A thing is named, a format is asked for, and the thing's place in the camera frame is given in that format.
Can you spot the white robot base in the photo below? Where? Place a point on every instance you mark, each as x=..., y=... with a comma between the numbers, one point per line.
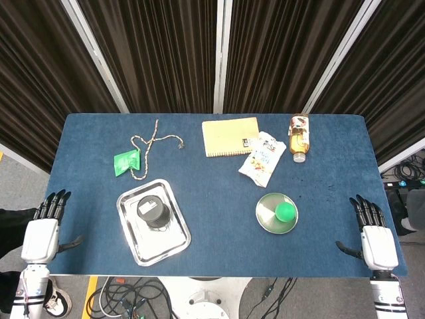
x=206, y=295

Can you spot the black trouser leg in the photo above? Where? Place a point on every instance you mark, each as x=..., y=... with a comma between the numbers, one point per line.
x=8, y=292
x=15, y=229

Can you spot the black power strip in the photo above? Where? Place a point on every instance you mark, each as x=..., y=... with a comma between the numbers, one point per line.
x=403, y=184

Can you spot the rectangular steel tray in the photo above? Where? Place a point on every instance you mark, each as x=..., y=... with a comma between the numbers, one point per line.
x=166, y=247

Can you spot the blue felt table mat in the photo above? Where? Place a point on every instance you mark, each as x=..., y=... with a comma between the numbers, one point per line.
x=219, y=206

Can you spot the tan spiral notebook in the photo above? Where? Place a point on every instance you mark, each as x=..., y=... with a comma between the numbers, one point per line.
x=227, y=136

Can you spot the white sneaker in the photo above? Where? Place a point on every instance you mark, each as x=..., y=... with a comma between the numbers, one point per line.
x=59, y=300

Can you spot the white snack packet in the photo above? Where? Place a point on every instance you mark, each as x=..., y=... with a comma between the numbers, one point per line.
x=262, y=159

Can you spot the round steel plate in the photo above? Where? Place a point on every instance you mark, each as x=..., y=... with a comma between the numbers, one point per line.
x=267, y=214

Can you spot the green ball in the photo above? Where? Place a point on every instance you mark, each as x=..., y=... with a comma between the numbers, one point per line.
x=285, y=212

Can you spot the white partition post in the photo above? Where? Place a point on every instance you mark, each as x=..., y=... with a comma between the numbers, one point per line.
x=338, y=56
x=96, y=56
x=221, y=56

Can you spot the green foil packet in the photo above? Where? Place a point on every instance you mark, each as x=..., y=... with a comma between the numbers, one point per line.
x=126, y=163

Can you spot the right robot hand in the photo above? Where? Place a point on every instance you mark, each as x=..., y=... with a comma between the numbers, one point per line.
x=380, y=246

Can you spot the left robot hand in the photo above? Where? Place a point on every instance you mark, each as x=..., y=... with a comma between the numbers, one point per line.
x=38, y=241

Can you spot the tea bottle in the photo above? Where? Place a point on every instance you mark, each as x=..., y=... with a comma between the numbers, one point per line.
x=299, y=139

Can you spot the dark brown curtain panel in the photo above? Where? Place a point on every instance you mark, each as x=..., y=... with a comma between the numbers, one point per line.
x=40, y=83
x=156, y=56
x=282, y=56
x=391, y=83

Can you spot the black cylindrical jar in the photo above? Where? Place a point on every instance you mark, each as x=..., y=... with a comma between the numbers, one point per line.
x=152, y=212

